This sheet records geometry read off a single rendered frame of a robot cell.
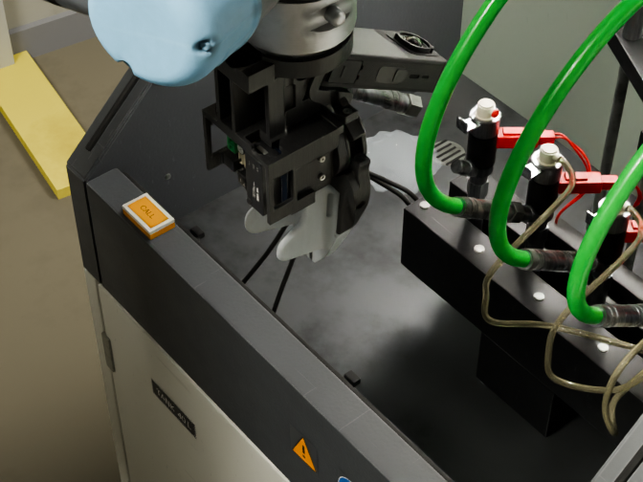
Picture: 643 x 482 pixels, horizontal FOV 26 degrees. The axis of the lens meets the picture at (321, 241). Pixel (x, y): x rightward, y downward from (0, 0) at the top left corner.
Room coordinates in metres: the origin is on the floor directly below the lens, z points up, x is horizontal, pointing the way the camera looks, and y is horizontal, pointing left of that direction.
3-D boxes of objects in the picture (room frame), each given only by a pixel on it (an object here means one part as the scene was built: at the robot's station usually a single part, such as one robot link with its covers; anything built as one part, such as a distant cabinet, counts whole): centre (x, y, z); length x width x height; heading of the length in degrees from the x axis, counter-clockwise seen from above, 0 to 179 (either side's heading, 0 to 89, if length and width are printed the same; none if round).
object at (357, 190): (0.69, -0.01, 1.30); 0.05 x 0.02 x 0.09; 39
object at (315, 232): (0.68, 0.01, 1.25); 0.06 x 0.03 x 0.09; 129
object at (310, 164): (0.69, 0.02, 1.36); 0.09 x 0.08 x 0.12; 129
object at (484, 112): (0.98, -0.15, 1.11); 0.02 x 0.02 x 0.03
